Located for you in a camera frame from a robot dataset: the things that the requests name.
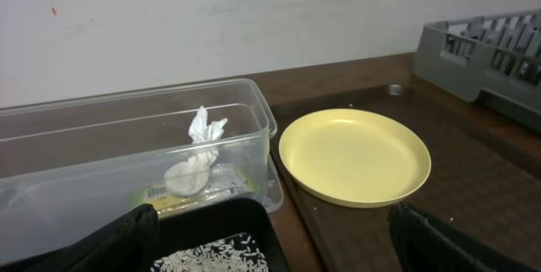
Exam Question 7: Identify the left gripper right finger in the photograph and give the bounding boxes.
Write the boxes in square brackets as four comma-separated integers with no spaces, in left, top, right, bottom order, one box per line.
[387,202,535,272]

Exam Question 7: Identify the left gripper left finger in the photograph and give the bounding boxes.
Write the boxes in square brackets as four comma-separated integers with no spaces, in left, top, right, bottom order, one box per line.
[1,204,161,272]

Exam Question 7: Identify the white napkin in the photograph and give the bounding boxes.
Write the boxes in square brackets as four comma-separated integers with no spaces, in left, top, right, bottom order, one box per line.
[164,106,228,197]

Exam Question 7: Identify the yellow plate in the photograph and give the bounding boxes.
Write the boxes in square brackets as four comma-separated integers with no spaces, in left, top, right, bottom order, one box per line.
[278,109,432,209]

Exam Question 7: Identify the green snack wrapper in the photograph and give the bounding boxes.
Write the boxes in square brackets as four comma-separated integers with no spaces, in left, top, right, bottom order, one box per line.
[129,164,261,218]

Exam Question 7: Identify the black waste tray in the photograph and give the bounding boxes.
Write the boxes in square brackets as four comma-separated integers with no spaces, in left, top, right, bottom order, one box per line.
[153,198,290,271]

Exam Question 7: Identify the grey dishwasher rack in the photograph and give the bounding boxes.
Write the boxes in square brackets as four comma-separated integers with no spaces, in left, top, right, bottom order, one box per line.
[413,9,540,132]

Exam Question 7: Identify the clear plastic bin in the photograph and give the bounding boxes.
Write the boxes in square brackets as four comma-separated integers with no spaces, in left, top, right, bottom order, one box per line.
[1,79,283,264]

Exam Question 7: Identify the dark brown serving tray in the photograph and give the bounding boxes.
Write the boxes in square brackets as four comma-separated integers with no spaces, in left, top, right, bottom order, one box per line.
[272,84,540,271]

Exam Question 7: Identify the rice and food scraps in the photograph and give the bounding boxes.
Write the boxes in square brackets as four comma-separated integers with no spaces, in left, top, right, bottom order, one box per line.
[150,233,270,272]

